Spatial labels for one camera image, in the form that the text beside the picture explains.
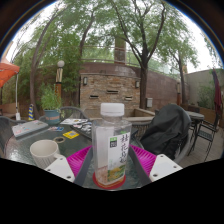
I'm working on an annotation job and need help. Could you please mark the round grey patio table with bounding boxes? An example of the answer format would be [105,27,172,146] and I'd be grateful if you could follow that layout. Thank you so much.
[184,110,206,128]

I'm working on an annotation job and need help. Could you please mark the flat round red coaster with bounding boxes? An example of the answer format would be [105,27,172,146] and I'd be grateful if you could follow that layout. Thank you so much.
[91,171,127,191]

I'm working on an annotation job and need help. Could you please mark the black metal patio chair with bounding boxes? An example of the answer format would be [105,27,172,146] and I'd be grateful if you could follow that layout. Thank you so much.
[187,114,223,163]

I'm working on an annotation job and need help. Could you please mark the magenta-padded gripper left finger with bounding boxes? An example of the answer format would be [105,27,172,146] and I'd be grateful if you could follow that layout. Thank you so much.
[44,145,95,188]

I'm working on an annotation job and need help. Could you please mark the grey laptop with stickers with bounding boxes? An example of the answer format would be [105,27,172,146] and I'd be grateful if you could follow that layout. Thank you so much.
[11,119,50,139]

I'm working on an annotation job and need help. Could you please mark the orange canopy tent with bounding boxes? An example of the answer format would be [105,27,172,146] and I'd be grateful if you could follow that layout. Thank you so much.
[0,58,22,122]

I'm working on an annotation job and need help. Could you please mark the clear bottle with white cap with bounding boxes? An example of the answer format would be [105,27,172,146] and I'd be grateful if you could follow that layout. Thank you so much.
[91,102,133,188]

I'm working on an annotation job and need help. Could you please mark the small yellow card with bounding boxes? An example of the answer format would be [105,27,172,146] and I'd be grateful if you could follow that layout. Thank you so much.
[62,129,81,140]

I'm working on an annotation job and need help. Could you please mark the blue yellow striped cone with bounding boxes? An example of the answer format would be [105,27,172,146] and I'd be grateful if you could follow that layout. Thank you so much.
[27,103,36,122]

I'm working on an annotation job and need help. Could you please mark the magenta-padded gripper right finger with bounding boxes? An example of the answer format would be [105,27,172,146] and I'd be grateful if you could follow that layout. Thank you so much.
[127,143,184,187]

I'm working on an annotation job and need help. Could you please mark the pale-trunked leaning tree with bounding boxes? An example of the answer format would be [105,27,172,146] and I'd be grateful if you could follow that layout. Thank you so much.
[13,0,98,121]

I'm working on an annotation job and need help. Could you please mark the dark laptop with stickers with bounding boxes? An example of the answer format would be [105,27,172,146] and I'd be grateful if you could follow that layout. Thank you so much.
[70,120,95,140]

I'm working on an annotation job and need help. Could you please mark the wooden lamp post white globe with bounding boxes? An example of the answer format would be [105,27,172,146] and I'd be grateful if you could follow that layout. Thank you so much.
[54,59,66,100]

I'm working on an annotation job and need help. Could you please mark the white ceramic mug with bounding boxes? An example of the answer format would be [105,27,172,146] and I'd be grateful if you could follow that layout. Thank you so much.
[29,138,66,170]

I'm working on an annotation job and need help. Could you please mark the closed dark red umbrella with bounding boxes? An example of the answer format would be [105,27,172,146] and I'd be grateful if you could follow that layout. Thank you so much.
[211,67,224,118]

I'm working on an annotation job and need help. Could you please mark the green plant in blue pot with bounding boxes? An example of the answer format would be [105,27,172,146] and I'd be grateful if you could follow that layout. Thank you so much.
[39,84,65,126]

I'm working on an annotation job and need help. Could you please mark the black backpack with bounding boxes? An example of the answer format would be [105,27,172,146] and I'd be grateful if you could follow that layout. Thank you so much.
[139,103,193,161]

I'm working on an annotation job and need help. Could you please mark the dark-trunked tree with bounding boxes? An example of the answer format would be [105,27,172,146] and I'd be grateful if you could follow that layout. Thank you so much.
[103,0,201,111]

